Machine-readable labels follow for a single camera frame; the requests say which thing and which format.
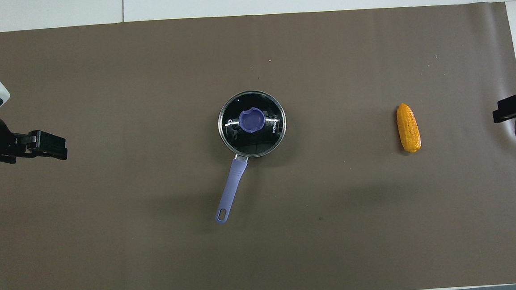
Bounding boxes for yellow toy corn cob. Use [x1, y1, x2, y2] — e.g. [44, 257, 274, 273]
[395, 102, 423, 154]

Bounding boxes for glass lid with purple knob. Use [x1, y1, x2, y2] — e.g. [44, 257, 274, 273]
[216, 89, 289, 160]

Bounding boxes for brown table mat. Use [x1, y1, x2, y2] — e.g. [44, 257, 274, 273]
[0, 0, 516, 290]

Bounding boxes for black pot with purple handle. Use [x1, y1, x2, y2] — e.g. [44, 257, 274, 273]
[207, 89, 292, 225]

